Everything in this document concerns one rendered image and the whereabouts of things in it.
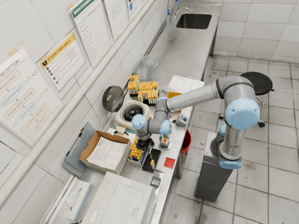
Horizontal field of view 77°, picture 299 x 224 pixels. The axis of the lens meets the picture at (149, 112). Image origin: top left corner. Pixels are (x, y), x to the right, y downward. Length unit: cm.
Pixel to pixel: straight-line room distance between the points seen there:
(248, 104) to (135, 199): 67
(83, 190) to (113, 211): 42
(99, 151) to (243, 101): 105
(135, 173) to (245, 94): 91
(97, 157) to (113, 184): 42
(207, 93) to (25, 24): 87
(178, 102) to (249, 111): 35
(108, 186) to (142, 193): 18
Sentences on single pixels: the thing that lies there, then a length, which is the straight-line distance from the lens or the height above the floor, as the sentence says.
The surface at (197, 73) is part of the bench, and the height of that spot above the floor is 88.
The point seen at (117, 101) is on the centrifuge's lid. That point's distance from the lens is 162.
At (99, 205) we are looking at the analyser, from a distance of 107.
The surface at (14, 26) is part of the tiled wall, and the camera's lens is 104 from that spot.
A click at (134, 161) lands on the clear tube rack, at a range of 134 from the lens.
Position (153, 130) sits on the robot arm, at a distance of 94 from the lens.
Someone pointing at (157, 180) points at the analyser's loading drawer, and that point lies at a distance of 131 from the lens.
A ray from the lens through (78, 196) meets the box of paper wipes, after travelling 141.
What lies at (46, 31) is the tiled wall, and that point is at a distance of 114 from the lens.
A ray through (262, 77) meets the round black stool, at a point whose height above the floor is 65.
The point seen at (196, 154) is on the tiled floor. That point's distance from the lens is 239.
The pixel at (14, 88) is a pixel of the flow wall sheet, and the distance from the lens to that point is 101.
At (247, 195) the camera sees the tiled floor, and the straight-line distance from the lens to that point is 233.
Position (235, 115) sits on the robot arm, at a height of 156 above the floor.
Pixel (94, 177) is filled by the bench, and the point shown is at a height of 87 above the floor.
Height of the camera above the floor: 215
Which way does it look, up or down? 51 degrees down
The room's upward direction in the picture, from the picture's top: 12 degrees counter-clockwise
